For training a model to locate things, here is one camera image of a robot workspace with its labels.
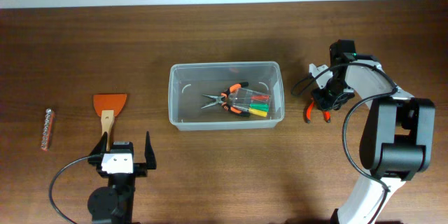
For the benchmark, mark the small red cutting pliers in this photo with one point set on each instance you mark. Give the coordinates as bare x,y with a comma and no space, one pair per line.
308,111

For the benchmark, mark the orange socket bit holder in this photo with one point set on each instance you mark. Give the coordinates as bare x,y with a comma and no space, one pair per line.
47,129

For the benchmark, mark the clear screwdriver set case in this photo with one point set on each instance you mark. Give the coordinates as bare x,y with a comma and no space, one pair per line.
253,102

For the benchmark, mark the orange long nose pliers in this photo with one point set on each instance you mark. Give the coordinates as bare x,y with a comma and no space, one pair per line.
222,100

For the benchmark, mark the clear plastic container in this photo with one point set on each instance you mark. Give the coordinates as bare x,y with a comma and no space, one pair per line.
188,83

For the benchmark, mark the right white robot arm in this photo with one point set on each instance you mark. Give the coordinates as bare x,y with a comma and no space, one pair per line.
397,139

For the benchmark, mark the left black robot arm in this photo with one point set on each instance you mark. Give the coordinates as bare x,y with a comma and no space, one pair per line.
113,203

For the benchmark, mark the orange scraper wooden handle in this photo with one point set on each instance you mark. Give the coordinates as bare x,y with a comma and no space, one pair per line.
108,107

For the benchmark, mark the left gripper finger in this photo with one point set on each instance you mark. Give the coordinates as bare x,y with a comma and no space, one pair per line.
149,153
101,147

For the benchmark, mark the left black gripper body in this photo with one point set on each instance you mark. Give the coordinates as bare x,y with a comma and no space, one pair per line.
140,171

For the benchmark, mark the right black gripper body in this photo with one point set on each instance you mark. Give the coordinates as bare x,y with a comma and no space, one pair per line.
332,94

